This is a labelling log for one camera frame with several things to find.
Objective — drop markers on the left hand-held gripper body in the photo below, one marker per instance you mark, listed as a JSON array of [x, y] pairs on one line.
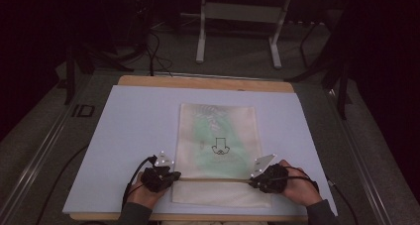
[[157, 178]]

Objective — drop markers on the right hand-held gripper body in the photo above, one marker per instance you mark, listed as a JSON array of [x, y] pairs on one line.
[[272, 180]]

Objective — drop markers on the translucent white zipper bag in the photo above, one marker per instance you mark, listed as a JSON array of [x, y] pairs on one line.
[[214, 195]]

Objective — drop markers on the person's left hand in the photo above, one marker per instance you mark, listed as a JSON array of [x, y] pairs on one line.
[[143, 195]]

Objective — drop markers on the person's right hand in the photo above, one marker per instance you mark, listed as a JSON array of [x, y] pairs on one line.
[[302, 190]]

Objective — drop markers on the green cloth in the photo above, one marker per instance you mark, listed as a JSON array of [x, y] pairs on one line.
[[231, 145]]

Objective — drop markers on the pale blue mat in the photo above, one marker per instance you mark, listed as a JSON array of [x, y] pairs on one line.
[[138, 119]]

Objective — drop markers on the wooden table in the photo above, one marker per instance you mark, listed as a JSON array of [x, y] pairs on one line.
[[204, 83]]

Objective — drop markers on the black metal stand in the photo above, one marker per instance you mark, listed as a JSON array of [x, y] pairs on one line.
[[343, 86], [70, 79]]

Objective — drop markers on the white metal stand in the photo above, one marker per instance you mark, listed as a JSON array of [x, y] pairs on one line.
[[244, 13]]

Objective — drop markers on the metal floor rail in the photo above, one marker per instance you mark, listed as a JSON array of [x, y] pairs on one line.
[[33, 165], [360, 165]]

